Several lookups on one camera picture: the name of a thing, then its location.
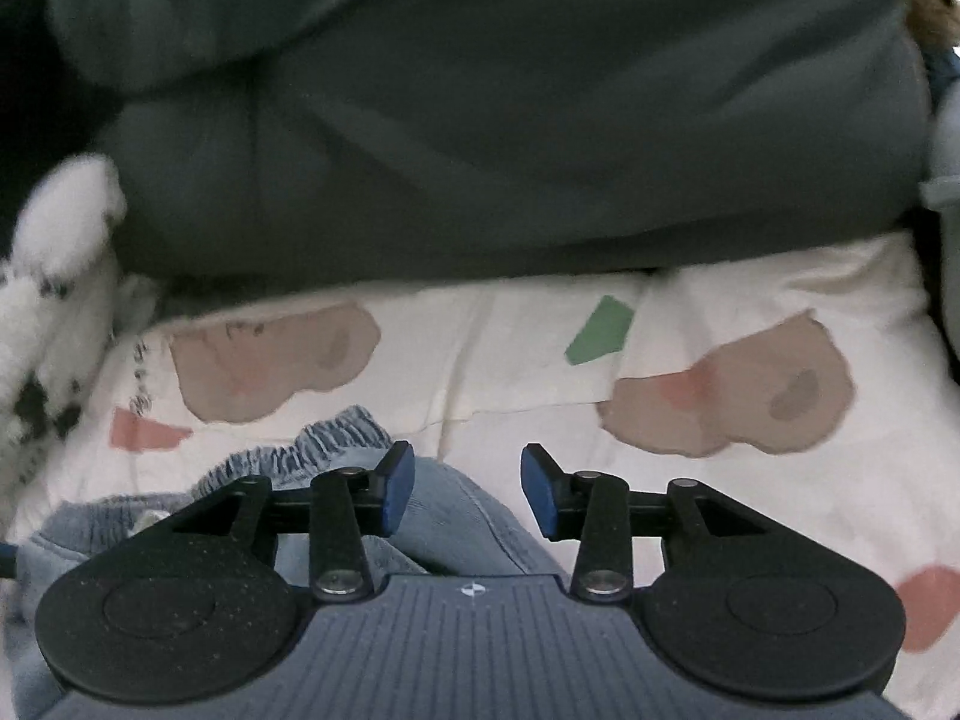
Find white black fuzzy blanket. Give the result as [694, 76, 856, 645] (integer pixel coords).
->
[2, 154, 161, 520]

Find dark green pillow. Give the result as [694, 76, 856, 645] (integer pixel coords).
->
[49, 0, 929, 281]

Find small teddy bear toy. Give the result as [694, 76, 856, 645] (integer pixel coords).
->
[907, 0, 960, 50]

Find grey curved neck pillow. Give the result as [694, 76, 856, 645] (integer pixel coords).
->
[921, 83, 960, 353]

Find blue denim drawstring pants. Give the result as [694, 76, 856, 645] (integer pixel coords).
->
[5, 406, 562, 718]

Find cream bear print bedsheet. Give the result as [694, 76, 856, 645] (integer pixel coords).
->
[2, 232, 958, 718]

